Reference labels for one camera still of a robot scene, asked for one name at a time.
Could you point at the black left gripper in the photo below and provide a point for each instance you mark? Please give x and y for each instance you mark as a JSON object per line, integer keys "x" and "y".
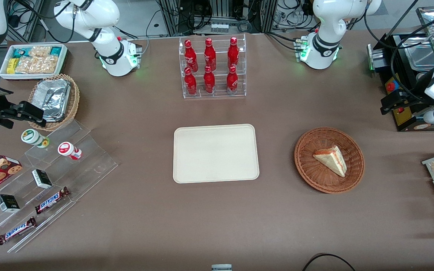
{"x": 412, "y": 98}

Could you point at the triangle sandwich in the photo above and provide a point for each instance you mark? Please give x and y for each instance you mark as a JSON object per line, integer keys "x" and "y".
{"x": 333, "y": 160}

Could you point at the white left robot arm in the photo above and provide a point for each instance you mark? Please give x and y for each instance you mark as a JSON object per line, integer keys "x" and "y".
{"x": 326, "y": 22}

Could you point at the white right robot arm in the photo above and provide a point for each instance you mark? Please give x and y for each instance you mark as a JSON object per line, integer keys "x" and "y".
{"x": 102, "y": 13}

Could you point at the light tan wicker basket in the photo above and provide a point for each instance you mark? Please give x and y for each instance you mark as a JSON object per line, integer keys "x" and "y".
{"x": 74, "y": 98}

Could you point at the brown round wicker basket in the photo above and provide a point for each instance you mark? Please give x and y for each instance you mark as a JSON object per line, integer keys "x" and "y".
{"x": 315, "y": 165}

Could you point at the cream rectangular tray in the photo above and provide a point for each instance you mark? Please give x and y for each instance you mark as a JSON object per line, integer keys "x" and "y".
{"x": 215, "y": 153}

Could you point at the black countertop machine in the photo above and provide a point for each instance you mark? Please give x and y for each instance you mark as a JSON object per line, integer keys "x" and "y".
{"x": 409, "y": 81}

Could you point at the red emergency stop button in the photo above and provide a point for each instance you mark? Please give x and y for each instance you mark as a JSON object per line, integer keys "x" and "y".
{"x": 390, "y": 87}

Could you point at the green lid yogurt cup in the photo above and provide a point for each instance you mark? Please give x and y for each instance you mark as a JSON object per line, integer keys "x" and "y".
{"x": 33, "y": 137}

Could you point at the aluminium foil container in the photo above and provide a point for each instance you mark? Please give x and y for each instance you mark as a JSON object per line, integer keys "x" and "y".
{"x": 54, "y": 98}

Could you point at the white rectangular snack bin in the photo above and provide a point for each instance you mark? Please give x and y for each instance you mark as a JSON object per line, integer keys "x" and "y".
{"x": 3, "y": 73}

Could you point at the stainless steel pan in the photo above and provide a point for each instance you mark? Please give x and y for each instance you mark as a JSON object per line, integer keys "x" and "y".
{"x": 422, "y": 57}

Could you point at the clear cracker bag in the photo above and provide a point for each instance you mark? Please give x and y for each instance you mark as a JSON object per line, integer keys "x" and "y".
{"x": 40, "y": 51}
{"x": 48, "y": 64}
{"x": 25, "y": 65}

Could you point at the yellow snack packet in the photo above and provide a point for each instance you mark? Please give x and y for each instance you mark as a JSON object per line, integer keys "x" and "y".
{"x": 12, "y": 65}

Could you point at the red lid yogurt cup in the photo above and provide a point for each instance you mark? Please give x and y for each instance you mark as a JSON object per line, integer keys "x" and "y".
{"x": 67, "y": 149}

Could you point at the teal snack packet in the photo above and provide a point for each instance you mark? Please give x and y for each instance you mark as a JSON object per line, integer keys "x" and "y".
{"x": 55, "y": 51}
{"x": 20, "y": 52}

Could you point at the small black carton box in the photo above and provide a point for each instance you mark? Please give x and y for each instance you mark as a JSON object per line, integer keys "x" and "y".
{"x": 7, "y": 203}
{"x": 42, "y": 178}

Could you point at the clear acrylic step display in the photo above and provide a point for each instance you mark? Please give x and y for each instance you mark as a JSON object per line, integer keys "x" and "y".
{"x": 89, "y": 165}

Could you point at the Snickers chocolate bar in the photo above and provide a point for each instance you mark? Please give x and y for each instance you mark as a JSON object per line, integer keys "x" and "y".
{"x": 16, "y": 230}
{"x": 51, "y": 200}

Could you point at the red cola bottle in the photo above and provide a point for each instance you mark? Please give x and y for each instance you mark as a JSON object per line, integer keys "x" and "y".
{"x": 232, "y": 80}
{"x": 233, "y": 52}
{"x": 209, "y": 80}
{"x": 210, "y": 54}
{"x": 190, "y": 55}
{"x": 190, "y": 82}

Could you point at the clear acrylic bottle rack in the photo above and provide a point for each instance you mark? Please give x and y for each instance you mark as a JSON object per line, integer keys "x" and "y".
{"x": 214, "y": 90}

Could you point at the grey box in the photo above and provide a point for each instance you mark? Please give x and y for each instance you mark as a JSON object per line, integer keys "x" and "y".
{"x": 221, "y": 267}

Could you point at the aluminium frame rack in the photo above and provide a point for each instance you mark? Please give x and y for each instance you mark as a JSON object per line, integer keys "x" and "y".
{"x": 220, "y": 17}

